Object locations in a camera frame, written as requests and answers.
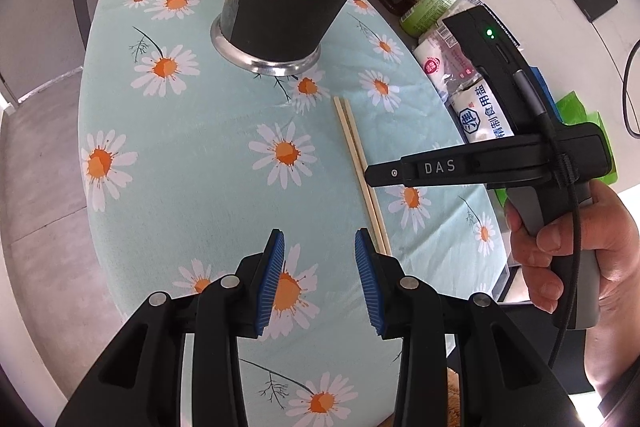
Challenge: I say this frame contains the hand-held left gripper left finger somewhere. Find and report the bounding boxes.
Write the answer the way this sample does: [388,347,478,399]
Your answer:
[55,228,286,427]

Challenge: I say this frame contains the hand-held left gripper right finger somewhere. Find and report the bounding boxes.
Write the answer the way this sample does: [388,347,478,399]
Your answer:
[354,228,583,427]

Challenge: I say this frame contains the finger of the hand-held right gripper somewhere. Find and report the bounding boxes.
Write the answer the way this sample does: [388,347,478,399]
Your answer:
[364,163,407,188]

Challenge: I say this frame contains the wooden chopstick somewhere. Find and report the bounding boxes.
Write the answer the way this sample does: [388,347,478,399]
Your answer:
[333,97,386,255]
[342,98,393,256]

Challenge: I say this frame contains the person's right hand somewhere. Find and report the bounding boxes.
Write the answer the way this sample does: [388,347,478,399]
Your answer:
[505,184,640,405]

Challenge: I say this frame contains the white salt bag blue print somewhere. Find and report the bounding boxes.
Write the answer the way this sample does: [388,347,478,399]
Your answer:
[447,67,556,145]

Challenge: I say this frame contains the green packet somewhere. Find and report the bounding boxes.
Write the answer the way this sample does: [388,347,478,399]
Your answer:
[555,92,618,185]

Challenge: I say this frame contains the white sugar bag red logo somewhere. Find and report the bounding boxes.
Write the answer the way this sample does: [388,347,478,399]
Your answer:
[412,24,481,100]

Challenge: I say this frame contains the daisy print tablecloth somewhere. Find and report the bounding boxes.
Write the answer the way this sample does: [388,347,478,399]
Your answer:
[78,0,511,427]

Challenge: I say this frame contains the black braided cable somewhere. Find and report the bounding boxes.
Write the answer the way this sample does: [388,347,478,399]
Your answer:
[510,69,593,370]

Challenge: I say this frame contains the thin black cable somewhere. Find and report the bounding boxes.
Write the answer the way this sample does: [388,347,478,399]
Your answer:
[621,42,640,132]

